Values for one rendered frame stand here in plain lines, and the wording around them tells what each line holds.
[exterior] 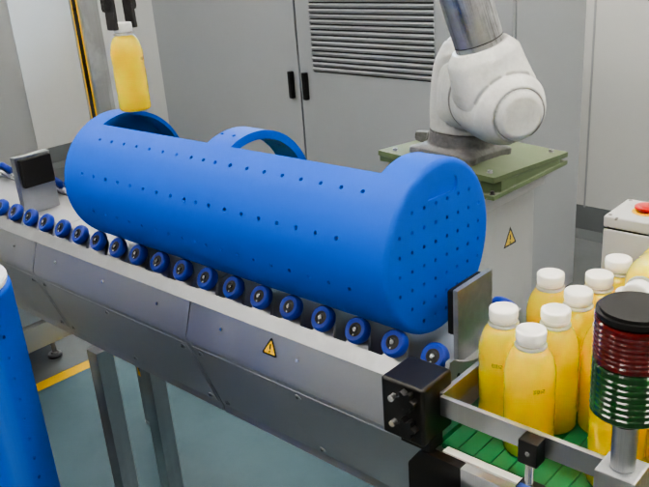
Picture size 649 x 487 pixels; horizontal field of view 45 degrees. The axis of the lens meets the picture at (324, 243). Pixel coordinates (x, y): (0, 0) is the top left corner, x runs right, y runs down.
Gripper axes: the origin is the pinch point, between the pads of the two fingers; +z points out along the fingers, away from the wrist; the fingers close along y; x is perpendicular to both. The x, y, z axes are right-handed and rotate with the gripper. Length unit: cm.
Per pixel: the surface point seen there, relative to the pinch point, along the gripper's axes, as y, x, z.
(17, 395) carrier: 45, 16, 61
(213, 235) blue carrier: 14, 39, 36
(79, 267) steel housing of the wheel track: 12, -14, 55
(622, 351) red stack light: 39, 121, 21
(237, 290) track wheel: 11, 39, 48
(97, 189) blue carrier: 14.3, 2.7, 33.4
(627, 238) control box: -24, 97, 38
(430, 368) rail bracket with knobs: 19, 87, 44
